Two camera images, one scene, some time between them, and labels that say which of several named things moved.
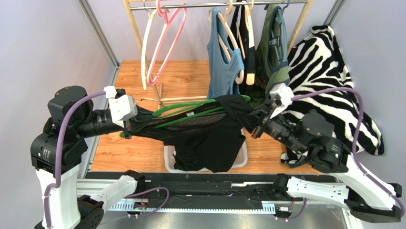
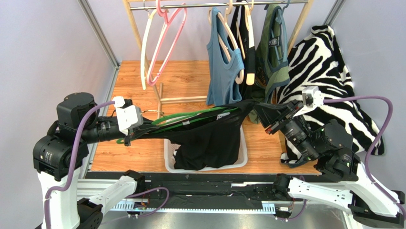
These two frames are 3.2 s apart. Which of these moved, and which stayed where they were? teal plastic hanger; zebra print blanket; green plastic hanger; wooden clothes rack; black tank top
Moved: green plastic hanger; black tank top
Stayed: wooden clothes rack; zebra print blanket; teal plastic hanger
